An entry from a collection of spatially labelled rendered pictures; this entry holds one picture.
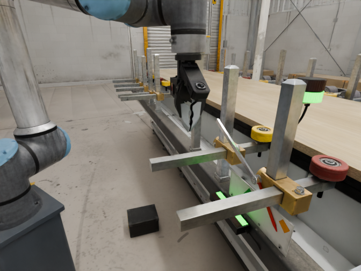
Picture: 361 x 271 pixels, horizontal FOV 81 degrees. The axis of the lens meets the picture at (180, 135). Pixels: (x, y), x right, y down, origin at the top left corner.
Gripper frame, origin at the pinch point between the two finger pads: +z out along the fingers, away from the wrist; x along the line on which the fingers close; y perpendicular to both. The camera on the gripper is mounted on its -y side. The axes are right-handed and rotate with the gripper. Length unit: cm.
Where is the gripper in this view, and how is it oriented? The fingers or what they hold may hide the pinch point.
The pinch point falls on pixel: (189, 128)
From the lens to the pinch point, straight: 61.9
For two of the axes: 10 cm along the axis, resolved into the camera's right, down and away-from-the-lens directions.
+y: -3.6, -3.6, 8.6
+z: 0.0, 9.2, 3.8
